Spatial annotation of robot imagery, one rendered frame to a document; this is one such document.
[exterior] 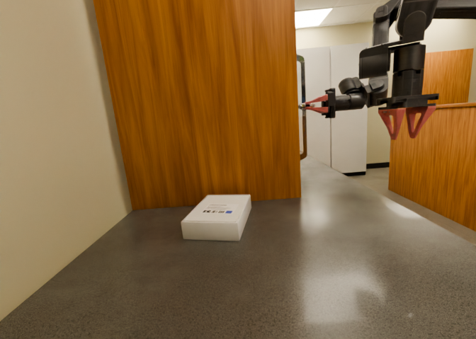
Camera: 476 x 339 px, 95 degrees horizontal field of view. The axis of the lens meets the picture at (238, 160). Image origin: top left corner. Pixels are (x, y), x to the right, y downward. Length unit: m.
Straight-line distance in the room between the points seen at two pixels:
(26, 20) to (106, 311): 0.50
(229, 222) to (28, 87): 0.43
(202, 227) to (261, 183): 0.24
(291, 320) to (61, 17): 0.70
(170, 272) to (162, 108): 0.40
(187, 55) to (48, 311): 0.55
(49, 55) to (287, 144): 0.56
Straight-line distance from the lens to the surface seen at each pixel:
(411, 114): 0.69
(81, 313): 0.41
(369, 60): 0.64
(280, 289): 0.35
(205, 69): 0.61
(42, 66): 0.59
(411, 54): 0.64
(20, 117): 0.52
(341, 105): 0.86
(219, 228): 0.45
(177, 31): 0.65
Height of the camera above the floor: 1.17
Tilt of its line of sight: 11 degrees down
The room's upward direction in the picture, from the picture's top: 5 degrees counter-clockwise
